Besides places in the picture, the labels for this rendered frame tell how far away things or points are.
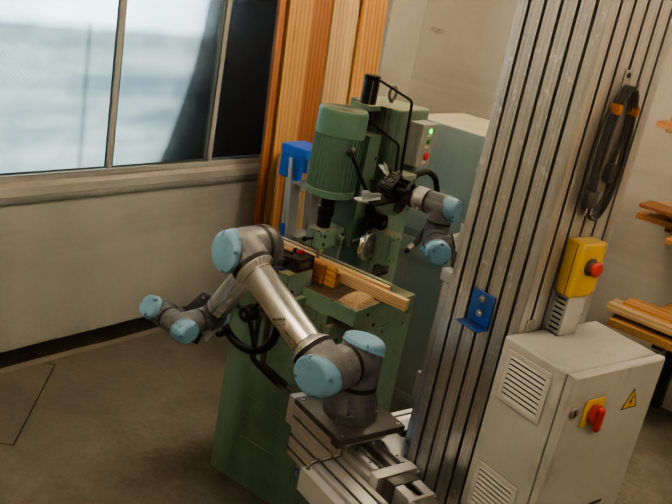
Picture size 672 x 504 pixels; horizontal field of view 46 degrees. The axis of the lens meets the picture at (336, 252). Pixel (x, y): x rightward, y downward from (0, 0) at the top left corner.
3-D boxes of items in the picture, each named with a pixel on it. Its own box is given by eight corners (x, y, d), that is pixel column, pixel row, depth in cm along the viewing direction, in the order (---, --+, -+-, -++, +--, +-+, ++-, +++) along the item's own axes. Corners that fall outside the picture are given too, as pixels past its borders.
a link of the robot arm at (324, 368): (372, 369, 205) (258, 214, 224) (335, 385, 193) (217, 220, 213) (348, 395, 211) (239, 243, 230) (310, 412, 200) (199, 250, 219)
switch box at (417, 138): (401, 163, 297) (410, 120, 291) (415, 161, 304) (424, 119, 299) (415, 167, 293) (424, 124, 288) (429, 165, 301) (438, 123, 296)
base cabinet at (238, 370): (207, 464, 322) (231, 304, 299) (298, 417, 368) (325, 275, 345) (292, 521, 299) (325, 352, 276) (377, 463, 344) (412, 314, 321)
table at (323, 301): (206, 270, 291) (208, 255, 289) (262, 256, 315) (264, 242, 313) (337, 335, 260) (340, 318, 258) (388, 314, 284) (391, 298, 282)
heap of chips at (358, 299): (336, 300, 271) (338, 292, 271) (357, 292, 281) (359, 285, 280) (356, 309, 267) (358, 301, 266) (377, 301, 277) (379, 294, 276)
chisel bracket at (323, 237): (302, 247, 290) (306, 225, 287) (326, 242, 301) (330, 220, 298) (318, 254, 286) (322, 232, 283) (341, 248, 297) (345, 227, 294)
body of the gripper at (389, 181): (387, 167, 254) (418, 177, 248) (393, 184, 261) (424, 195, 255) (374, 184, 251) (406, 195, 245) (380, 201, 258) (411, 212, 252)
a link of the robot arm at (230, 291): (286, 212, 232) (209, 306, 260) (259, 216, 223) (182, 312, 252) (307, 243, 228) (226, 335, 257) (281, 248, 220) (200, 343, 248)
